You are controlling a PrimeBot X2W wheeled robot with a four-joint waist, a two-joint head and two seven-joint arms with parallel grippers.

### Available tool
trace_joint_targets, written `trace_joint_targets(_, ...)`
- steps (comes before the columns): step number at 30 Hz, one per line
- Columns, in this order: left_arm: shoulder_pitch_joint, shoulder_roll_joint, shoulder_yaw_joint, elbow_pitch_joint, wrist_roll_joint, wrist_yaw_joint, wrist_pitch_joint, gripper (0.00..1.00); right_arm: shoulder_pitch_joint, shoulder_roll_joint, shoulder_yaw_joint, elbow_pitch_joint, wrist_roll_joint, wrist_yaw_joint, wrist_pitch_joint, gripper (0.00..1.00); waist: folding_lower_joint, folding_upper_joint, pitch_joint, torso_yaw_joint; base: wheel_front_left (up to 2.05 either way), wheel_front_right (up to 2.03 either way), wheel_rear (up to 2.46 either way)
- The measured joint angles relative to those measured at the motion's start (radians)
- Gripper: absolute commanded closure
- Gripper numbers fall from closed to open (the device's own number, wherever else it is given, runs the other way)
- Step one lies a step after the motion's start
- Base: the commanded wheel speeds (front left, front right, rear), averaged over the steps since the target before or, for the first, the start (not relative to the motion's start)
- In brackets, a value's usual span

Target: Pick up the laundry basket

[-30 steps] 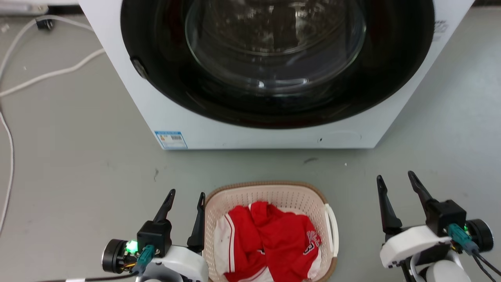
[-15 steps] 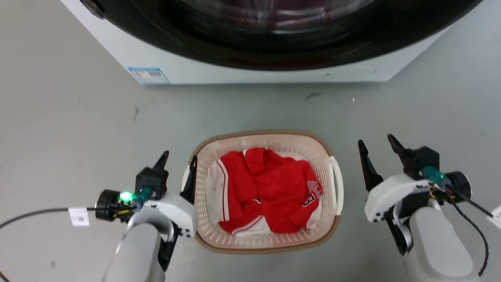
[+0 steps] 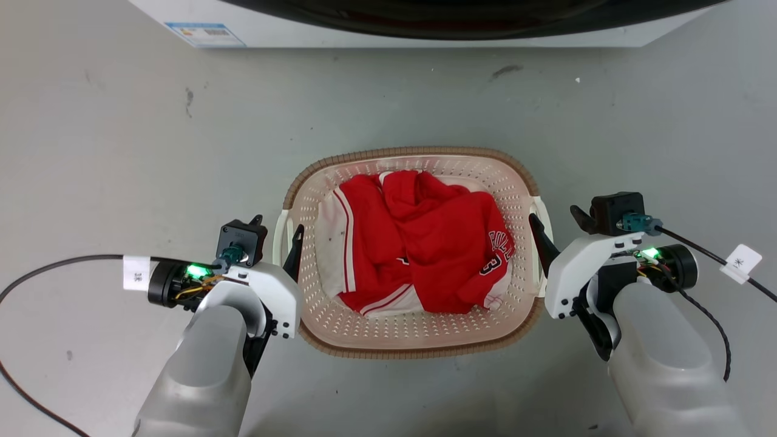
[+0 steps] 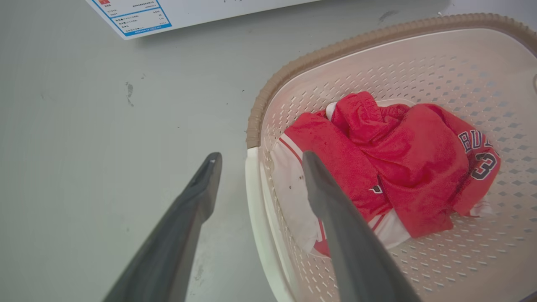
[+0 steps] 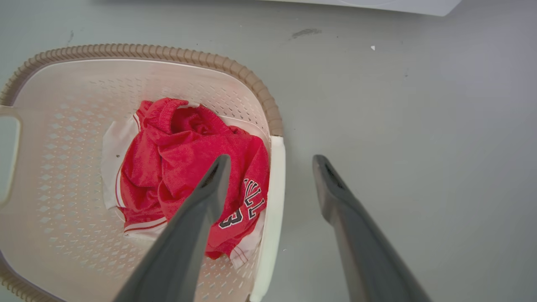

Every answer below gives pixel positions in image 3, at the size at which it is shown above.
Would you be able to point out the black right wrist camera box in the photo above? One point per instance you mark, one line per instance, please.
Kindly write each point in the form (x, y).
(616, 212)

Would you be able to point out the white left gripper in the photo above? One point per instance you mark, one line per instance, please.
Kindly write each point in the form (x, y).
(276, 294)

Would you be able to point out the blue white energy label sticker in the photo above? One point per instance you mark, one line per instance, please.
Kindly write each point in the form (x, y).
(205, 34)

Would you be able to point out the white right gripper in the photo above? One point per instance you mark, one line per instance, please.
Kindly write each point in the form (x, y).
(573, 273)

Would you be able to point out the dark washing machine door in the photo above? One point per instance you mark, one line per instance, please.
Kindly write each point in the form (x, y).
(461, 24)

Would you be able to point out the white washing machine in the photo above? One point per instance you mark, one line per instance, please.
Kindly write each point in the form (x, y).
(425, 42)

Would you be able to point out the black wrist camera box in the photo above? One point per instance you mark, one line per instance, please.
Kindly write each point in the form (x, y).
(616, 212)
(241, 240)

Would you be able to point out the red basketball jersey with number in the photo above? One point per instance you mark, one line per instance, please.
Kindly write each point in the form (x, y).
(446, 243)

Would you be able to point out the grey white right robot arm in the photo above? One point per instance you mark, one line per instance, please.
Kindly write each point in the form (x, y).
(674, 370)

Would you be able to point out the red white striped shorts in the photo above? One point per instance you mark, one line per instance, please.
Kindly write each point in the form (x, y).
(364, 243)

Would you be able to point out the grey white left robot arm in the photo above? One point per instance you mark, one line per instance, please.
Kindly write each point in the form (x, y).
(203, 376)

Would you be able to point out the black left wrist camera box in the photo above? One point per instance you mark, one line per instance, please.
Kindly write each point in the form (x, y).
(241, 240)

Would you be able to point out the beige perforated plastic laundry basket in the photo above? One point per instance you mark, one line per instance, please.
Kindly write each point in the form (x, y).
(425, 331)

